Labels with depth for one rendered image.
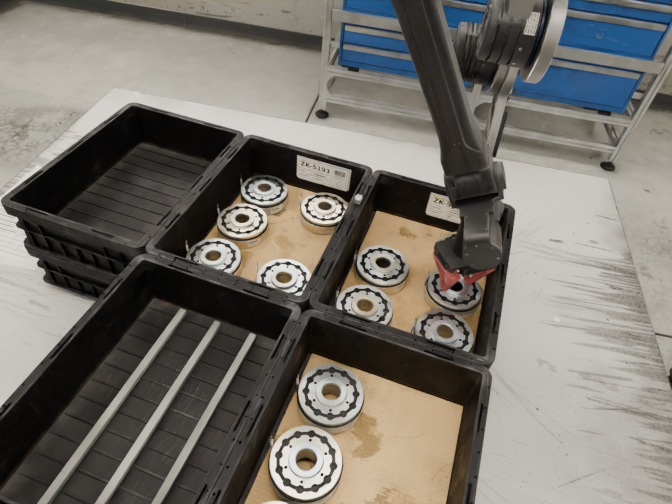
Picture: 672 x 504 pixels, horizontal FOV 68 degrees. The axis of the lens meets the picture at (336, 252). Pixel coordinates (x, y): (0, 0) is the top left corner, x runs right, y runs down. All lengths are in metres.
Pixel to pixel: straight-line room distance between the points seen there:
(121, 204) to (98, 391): 0.44
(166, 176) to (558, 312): 0.94
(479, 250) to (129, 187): 0.78
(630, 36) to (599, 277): 1.71
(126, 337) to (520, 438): 0.72
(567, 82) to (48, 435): 2.66
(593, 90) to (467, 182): 2.23
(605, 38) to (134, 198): 2.31
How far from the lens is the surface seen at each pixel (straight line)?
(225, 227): 1.01
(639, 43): 2.90
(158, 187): 1.18
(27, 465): 0.86
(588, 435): 1.08
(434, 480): 0.79
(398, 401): 0.83
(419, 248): 1.05
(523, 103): 2.91
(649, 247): 2.78
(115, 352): 0.90
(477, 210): 0.77
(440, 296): 0.93
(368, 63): 2.85
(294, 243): 1.02
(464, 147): 0.72
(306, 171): 1.12
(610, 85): 2.96
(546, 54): 1.19
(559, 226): 1.45
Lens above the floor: 1.55
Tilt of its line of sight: 46 degrees down
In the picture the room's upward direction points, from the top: 7 degrees clockwise
